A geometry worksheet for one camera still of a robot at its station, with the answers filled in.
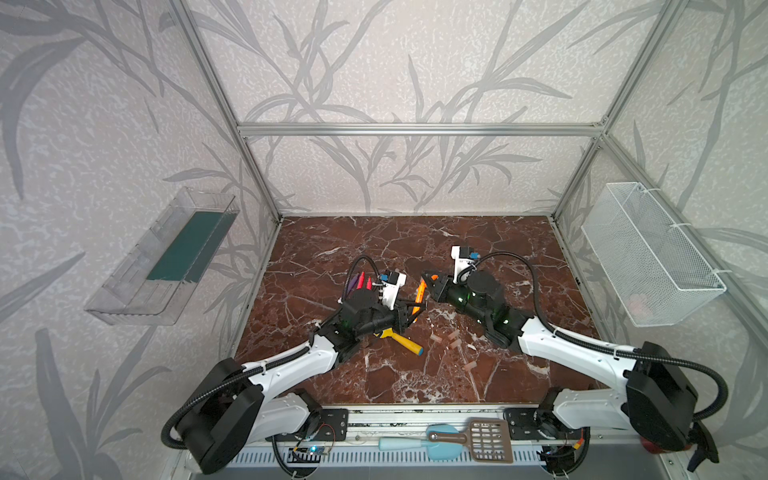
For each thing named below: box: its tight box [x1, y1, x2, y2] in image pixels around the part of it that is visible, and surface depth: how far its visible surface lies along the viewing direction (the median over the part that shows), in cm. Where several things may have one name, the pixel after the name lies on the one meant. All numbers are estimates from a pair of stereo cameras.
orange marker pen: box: [412, 279, 427, 323], surface depth 77 cm
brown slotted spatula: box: [428, 417, 513, 463], surface depth 73 cm
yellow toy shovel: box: [373, 328, 424, 356], surface depth 88 cm
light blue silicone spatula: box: [378, 424, 463, 461], surface depth 72 cm
